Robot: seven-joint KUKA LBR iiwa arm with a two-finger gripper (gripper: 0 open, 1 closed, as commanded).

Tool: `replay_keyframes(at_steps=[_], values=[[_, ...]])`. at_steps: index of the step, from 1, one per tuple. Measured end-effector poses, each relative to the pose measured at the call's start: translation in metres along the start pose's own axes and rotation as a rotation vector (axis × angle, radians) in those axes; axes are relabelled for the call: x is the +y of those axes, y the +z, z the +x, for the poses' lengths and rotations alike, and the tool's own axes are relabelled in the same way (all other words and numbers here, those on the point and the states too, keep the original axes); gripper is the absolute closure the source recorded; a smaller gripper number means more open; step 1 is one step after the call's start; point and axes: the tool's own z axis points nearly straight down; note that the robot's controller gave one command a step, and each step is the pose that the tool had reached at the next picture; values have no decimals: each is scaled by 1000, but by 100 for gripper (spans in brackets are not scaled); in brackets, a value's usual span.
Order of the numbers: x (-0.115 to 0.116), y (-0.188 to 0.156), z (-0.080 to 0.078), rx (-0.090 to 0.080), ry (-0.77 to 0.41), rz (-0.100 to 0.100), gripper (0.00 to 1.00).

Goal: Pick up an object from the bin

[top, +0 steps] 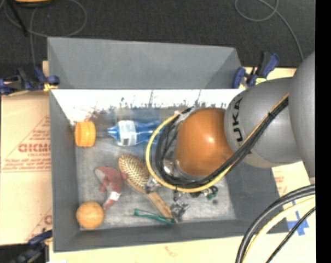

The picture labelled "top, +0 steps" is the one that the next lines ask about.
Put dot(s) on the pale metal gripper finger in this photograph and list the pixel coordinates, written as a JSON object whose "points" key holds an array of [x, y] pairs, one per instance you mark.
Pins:
{"points": [[179, 210], [153, 184]]}

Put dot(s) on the wooden hairbrush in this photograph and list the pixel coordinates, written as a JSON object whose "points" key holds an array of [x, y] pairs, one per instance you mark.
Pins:
{"points": [[135, 171]]}

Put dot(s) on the green thin clip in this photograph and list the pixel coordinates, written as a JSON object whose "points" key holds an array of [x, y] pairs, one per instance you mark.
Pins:
{"points": [[151, 216]]}

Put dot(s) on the red and white cloth toy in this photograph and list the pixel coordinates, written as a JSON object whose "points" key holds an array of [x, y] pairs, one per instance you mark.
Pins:
{"points": [[113, 178]]}

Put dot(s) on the clear plastic bottle blue label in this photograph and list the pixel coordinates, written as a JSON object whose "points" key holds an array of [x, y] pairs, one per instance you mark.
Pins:
{"points": [[127, 132]]}

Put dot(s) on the orange ball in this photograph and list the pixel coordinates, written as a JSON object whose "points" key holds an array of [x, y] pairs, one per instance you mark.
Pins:
{"points": [[89, 214]]}

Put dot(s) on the orange plastic cup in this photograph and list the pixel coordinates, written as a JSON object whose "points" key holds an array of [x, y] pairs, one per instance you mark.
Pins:
{"points": [[85, 133]]}

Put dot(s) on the grey metal bin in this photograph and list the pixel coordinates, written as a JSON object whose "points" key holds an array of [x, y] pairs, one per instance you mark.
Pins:
{"points": [[138, 64]]}

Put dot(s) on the brown cardboard board red print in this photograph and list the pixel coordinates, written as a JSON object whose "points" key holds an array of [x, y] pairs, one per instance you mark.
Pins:
{"points": [[23, 125]]}

